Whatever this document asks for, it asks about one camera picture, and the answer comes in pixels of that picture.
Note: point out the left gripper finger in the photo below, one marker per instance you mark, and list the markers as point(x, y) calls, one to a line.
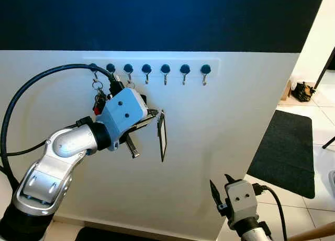
point(133, 147)
point(151, 116)

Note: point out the blue-capped metal hook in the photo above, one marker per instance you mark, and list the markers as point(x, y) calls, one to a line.
point(146, 69)
point(165, 69)
point(128, 68)
point(110, 68)
point(93, 68)
point(205, 69)
point(185, 69)

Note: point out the key bunch with red fob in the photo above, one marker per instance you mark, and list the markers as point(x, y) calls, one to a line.
point(99, 101)

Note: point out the dark floor mat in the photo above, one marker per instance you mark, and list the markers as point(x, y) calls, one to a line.
point(282, 152)

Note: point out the light wooden pole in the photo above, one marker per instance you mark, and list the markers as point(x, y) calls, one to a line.
point(319, 231)

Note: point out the small brown cardboard box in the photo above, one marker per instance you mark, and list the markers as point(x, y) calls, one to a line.
point(287, 92)

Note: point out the black floor bag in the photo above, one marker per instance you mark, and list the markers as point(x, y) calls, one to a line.
point(303, 93)

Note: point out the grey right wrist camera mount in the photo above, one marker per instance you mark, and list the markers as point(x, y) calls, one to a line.
point(242, 199)

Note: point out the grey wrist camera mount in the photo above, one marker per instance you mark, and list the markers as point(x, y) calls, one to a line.
point(123, 113)
point(242, 199)

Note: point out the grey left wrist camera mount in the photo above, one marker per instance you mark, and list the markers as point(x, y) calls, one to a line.
point(123, 113)

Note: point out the white hook rail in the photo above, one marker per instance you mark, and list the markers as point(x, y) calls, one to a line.
point(157, 61)

